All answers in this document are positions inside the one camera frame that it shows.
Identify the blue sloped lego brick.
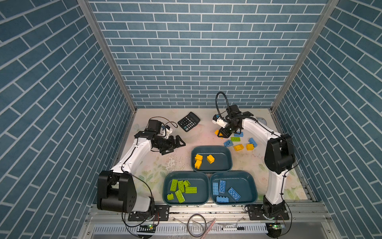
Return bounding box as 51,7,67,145
224,140,233,147

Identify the small yellow lego brick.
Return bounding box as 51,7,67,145
207,155,215,164

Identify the green lego plate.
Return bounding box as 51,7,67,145
170,179,178,192

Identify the small green lego brick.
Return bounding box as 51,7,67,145
183,180,191,188

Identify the blue upturned lego brick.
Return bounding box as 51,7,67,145
212,182,219,196

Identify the blue lego brick top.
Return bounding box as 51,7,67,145
216,196,229,204

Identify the yellow square lego brick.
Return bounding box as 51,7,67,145
195,160,202,169

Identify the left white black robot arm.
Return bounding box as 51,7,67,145
97,119,186,216

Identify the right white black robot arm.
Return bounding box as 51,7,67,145
212,105,296,219

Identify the yellow flat lego plate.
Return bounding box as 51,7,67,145
233,144,244,151

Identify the black desk calculator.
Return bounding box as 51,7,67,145
178,112,201,132

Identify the small yellow wedge lego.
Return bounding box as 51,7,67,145
246,143,255,151

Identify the top teal plastic bin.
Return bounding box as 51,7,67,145
191,145,233,173

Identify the bottom left teal bin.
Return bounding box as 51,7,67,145
163,171,210,206

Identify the bottom right teal bin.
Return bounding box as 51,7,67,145
210,171,258,205

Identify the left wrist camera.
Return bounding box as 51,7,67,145
159,124,173,139

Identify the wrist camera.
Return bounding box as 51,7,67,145
212,115,227,128
159,124,173,139

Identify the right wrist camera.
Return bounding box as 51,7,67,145
212,115,227,128

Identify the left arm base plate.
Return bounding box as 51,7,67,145
128,205,170,222

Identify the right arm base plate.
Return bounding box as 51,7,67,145
244,204,289,221

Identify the coiled grey cable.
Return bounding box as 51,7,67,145
187,213,208,238

